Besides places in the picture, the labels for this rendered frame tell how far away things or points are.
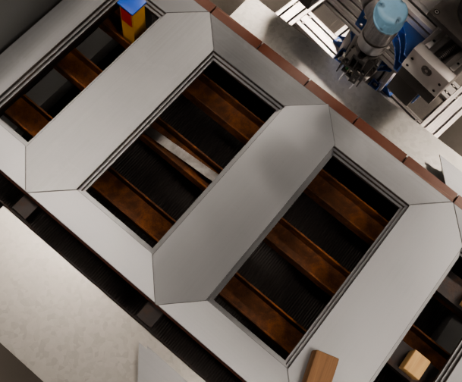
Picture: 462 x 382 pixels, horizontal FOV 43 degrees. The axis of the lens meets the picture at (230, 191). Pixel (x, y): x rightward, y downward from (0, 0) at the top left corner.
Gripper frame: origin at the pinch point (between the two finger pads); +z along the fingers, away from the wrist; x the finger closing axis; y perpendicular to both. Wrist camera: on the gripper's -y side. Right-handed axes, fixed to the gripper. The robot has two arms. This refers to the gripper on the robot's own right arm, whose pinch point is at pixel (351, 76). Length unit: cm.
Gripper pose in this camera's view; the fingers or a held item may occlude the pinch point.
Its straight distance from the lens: 172.6
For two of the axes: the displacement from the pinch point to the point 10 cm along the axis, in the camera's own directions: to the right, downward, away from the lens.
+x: 7.7, 6.3, -1.1
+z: -1.1, 2.9, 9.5
